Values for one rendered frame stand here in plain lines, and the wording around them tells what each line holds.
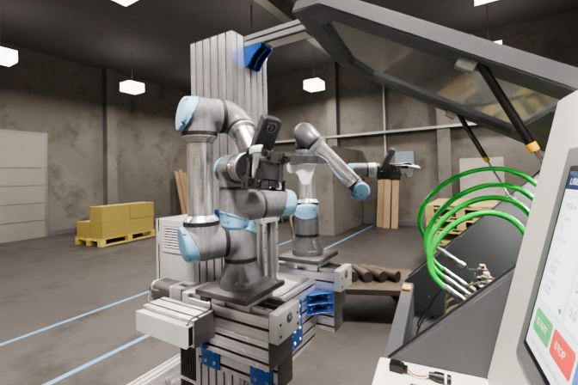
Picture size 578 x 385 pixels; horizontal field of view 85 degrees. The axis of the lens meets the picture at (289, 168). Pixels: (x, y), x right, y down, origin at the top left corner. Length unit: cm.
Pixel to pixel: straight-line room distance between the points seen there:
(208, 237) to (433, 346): 67
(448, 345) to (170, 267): 115
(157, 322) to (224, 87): 92
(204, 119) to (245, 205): 36
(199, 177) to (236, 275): 35
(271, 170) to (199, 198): 44
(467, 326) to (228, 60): 120
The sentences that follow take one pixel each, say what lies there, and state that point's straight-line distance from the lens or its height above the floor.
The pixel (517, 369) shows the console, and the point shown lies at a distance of 72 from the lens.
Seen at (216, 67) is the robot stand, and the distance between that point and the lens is 146.
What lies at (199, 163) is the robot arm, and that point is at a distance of 105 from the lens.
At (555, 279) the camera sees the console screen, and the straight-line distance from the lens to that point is 61.
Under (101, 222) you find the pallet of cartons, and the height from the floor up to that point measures 53.
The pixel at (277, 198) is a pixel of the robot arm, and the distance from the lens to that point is 87.
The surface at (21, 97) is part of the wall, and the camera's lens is 1065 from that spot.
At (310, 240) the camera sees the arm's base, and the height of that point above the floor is 111.
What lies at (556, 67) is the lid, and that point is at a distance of 82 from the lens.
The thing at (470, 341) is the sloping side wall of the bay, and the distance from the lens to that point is 87.
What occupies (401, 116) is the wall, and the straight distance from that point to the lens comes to 939.
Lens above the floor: 141
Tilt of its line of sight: 1 degrees up
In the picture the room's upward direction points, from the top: 1 degrees counter-clockwise
